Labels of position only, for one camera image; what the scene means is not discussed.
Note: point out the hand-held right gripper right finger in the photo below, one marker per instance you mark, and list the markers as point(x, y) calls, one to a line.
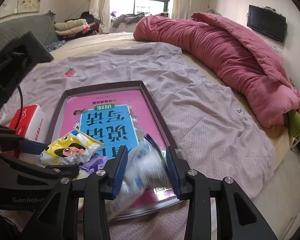
point(173, 172)

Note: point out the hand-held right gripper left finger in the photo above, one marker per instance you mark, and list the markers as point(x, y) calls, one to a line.
point(120, 172)

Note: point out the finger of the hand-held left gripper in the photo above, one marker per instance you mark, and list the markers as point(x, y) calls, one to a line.
point(32, 146)

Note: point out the red tissue pack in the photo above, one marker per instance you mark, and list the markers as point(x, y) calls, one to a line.
point(30, 122)

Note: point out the white blue snack packet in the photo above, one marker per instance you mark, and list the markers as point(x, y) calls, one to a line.
point(145, 170)

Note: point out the purple plush toy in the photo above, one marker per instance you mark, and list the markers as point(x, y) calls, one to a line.
point(95, 162)

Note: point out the yellow cartoon packet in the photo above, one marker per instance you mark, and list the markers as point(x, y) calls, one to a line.
point(70, 150)

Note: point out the dark shallow cardboard box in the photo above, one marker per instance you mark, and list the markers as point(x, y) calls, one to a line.
point(102, 89)

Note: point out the pink book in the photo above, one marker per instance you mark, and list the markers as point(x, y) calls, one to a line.
point(115, 122)

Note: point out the lilac printed blanket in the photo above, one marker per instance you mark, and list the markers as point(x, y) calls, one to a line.
point(202, 117)

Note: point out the beige bed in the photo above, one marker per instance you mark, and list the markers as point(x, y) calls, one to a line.
point(272, 200)

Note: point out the dark floral cloth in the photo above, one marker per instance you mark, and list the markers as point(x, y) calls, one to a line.
point(55, 45)

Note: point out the grey quilted sofa back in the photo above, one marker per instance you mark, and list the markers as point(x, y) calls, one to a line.
point(22, 30)

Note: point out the pile of folded clothes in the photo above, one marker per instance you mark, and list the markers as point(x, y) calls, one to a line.
point(70, 27)

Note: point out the pink duvet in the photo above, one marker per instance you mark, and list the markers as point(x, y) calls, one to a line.
point(215, 50)

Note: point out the green cloth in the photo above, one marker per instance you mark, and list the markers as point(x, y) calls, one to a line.
point(296, 122)

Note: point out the grey clothes heap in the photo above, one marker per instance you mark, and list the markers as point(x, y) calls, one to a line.
point(130, 18)

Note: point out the black wall television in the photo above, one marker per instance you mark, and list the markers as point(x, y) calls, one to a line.
point(266, 22)

